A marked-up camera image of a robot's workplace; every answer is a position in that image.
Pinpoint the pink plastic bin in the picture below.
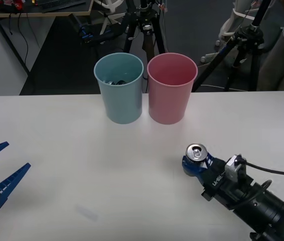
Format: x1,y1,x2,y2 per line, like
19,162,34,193
147,52,199,126

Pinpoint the white chair base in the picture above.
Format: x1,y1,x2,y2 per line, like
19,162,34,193
199,0,257,64

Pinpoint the pale blue plastic bin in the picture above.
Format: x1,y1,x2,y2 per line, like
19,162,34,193
93,52,144,125

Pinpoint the black and blue device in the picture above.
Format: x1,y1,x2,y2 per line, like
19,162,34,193
78,22,123,45

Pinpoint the white office chair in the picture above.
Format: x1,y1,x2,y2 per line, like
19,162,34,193
91,0,125,36

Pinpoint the wooden-edged desk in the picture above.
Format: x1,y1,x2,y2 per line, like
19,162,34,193
0,0,95,73

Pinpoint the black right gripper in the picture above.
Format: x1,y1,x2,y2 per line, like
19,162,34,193
182,152,255,209

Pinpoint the black keyboard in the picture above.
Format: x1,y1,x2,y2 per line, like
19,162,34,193
31,0,87,13

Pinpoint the black camera tripod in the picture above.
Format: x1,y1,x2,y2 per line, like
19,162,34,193
122,0,167,63

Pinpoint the black tripod with blue legs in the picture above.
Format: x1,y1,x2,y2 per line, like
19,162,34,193
191,0,274,92

